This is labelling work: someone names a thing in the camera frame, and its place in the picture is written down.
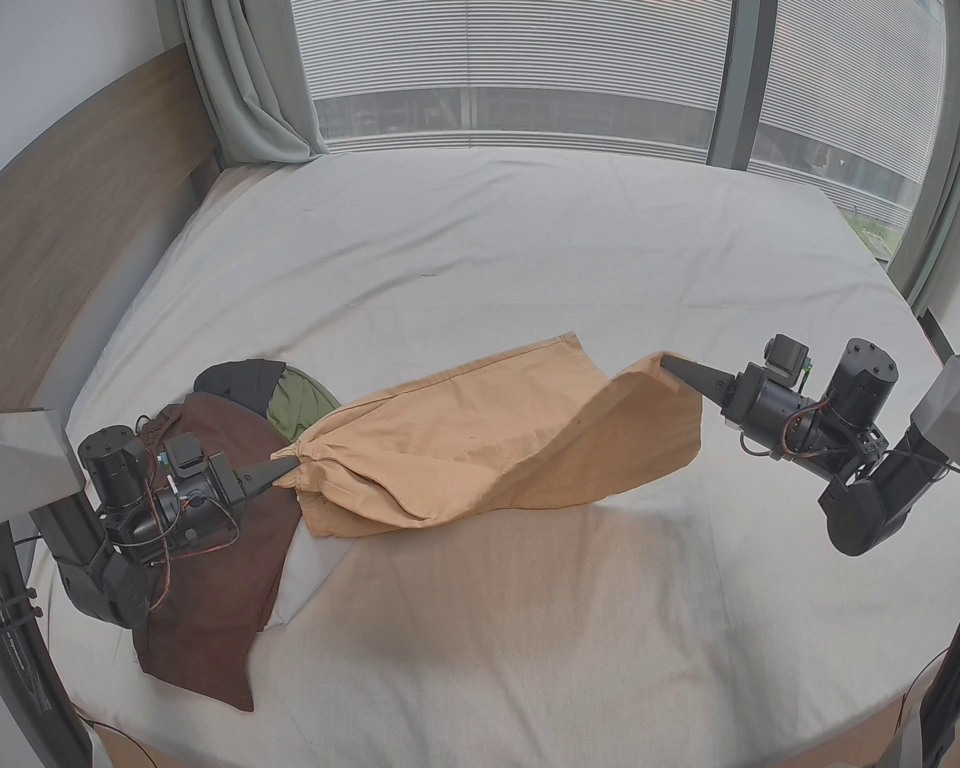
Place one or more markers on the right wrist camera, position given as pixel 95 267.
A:
pixel 787 360

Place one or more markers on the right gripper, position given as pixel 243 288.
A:
pixel 769 416

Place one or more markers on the window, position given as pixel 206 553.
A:
pixel 525 60

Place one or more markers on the bed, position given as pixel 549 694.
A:
pixel 525 247

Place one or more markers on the tan shorts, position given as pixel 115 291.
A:
pixel 450 435

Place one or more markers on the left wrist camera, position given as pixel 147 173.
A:
pixel 184 454

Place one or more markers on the black garment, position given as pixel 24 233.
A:
pixel 236 382

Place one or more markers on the white garment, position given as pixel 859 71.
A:
pixel 307 570

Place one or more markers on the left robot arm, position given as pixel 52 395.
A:
pixel 90 577

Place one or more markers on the grey-green curtain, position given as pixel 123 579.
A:
pixel 247 90
pixel 934 225

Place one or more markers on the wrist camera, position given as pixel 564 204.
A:
pixel 787 360
pixel 184 454

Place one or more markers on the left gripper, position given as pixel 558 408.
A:
pixel 217 487

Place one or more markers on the green garment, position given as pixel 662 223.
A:
pixel 300 401

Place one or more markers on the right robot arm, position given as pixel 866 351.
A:
pixel 862 510

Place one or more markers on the brown garment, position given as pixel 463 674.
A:
pixel 210 630

